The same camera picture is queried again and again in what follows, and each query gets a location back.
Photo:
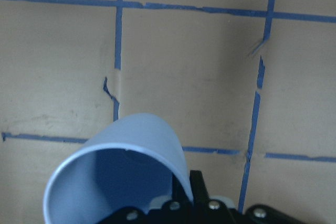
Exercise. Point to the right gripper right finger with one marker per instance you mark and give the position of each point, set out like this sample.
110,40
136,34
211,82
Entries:
199,190

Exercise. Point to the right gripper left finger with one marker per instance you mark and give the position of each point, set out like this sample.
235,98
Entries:
178,193

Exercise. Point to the blue cup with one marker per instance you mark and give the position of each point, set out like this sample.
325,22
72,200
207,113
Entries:
132,162

